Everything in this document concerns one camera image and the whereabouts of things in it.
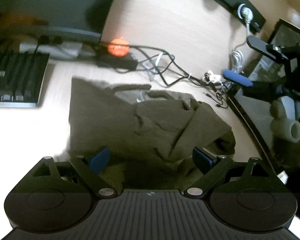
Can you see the black keyboard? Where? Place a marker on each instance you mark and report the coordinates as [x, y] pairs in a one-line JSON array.
[[15, 80]]

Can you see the white glass-sided computer case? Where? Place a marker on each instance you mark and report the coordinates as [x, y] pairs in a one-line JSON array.
[[255, 110]]

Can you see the black power adapter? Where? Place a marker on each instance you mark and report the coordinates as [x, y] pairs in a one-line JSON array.
[[117, 62]]

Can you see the olive polka dot shirt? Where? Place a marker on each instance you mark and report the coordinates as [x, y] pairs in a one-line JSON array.
[[152, 130]]

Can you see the crumpled white paper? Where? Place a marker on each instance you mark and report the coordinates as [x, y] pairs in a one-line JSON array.
[[213, 76]]

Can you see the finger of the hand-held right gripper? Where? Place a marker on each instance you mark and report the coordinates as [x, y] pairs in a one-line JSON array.
[[265, 46], [236, 77]]

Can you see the black computer monitor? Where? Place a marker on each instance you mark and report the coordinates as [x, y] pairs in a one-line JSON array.
[[52, 2]]

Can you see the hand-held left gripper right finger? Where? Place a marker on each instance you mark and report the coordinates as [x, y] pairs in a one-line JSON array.
[[202, 161]]

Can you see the small orange figurine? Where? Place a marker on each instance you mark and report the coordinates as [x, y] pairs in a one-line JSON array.
[[118, 47]]

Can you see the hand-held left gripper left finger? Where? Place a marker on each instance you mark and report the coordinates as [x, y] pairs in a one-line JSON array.
[[100, 161]]

